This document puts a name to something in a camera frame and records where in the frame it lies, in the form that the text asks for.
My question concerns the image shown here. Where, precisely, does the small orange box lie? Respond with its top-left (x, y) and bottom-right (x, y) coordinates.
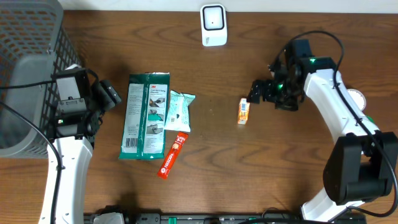
top-left (237, 98), bottom-right (250, 124)

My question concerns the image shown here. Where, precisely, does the green white gloves packet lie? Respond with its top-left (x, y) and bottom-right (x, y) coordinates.
top-left (119, 72), bottom-right (170, 160)

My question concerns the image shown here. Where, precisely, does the white blue label jar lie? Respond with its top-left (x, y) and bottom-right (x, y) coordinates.
top-left (347, 88), bottom-right (366, 111)

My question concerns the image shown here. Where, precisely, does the light green snack packet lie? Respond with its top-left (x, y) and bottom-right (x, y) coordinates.
top-left (164, 90), bottom-right (196, 133)

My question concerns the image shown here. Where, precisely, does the red white snack packet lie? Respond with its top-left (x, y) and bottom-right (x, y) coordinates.
top-left (157, 132), bottom-right (188, 179)

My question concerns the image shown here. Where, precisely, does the green lid white jar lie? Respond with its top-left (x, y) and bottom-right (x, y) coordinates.
top-left (366, 115), bottom-right (375, 123)

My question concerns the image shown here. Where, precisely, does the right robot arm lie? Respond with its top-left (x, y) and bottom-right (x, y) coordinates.
top-left (246, 39), bottom-right (397, 222)

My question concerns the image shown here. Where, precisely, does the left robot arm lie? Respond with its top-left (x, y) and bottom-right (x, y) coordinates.
top-left (39, 64), bottom-right (122, 223)

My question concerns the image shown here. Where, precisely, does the white barcode scanner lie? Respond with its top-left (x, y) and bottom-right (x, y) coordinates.
top-left (200, 4), bottom-right (228, 47)

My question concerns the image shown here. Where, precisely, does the grey plastic mesh basket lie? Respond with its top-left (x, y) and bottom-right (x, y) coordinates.
top-left (1, 0), bottom-right (81, 159)

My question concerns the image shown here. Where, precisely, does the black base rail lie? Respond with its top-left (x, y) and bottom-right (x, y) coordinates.
top-left (83, 205), bottom-right (368, 224)

